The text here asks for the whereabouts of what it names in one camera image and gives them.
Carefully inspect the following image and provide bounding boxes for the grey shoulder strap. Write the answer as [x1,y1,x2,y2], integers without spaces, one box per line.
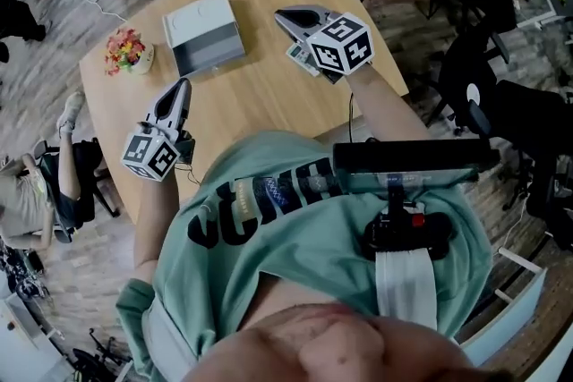
[142,303,199,382]

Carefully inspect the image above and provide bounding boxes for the grey storage box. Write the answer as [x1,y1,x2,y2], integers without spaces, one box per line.
[161,0,247,80]

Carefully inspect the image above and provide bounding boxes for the white remote control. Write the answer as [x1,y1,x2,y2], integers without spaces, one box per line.
[286,41,324,78]

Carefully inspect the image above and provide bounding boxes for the white metal frame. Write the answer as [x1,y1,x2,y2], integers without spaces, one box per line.
[460,248,548,368]

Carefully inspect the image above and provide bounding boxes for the person's right forearm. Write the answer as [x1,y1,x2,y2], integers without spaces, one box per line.
[346,64,431,144]

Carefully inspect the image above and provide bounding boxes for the potted artificial flowers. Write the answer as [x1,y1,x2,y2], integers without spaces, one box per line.
[104,28,156,77]

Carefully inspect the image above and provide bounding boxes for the person's left forearm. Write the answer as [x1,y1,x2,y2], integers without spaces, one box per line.
[133,174,181,279]

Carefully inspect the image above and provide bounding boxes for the person's green printed shirt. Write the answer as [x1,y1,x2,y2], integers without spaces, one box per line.
[115,130,493,382]

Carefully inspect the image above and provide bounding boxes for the black office chair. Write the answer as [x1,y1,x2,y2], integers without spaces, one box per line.
[436,35,573,251]

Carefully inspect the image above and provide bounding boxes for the person's chin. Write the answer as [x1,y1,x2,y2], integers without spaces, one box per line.
[183,302,507,382]

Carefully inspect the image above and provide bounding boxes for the black chest-mounted monitor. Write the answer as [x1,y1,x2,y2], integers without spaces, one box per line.
[333,138,500,196]

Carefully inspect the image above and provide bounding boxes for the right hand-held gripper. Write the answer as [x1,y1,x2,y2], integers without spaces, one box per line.
[274,4,374,85]

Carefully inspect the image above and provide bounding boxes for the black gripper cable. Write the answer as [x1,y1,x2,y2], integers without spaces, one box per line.
[347,91,357,144]
[174,163,202,187]

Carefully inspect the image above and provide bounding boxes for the grey-backed office chair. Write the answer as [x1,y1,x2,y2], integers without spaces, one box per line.
[33,138,121,245]

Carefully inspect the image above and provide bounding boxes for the white chest strap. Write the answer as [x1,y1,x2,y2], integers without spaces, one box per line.
[374,250,439,330]

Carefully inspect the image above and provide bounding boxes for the black monitor mount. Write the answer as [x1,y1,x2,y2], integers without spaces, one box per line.
[361,187,456,261]

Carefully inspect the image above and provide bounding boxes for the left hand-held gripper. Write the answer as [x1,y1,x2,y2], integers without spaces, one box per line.
[121,77,197,183]

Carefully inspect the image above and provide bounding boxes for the light wooden table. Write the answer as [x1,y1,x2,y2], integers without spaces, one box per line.
[79,0,409,225]

